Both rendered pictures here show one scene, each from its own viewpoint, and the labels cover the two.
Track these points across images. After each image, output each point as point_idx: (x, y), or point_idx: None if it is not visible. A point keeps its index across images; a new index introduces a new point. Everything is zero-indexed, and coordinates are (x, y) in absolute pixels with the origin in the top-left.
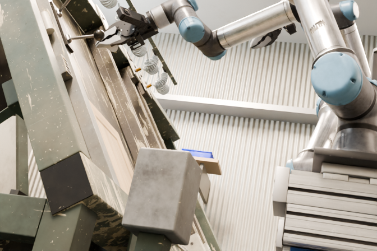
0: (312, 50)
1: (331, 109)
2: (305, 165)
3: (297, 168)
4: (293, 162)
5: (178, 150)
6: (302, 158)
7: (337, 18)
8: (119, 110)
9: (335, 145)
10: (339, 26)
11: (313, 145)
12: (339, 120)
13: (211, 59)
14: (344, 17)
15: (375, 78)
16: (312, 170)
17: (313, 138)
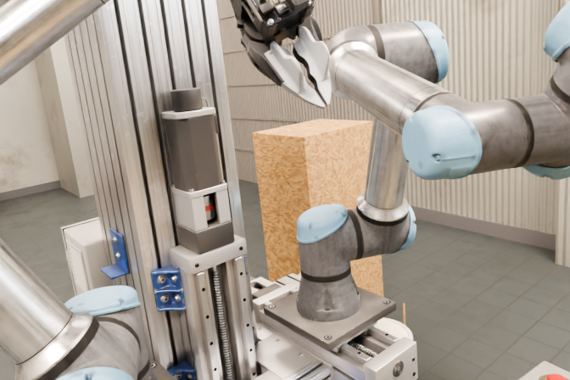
0: (402, 193)
1: (374, 255)
2: (134, 359)
3: (135, 377)
4: (123, 370)
5: (556, 366)
6: (118, 349)
7: None
8: None
9: (356, 292)
10: None
11: (62, 304)
12: (348, 261)
13: (439, 179)
14: None
15: (218, 163)
16: (362, 330)
17: (34, 284)
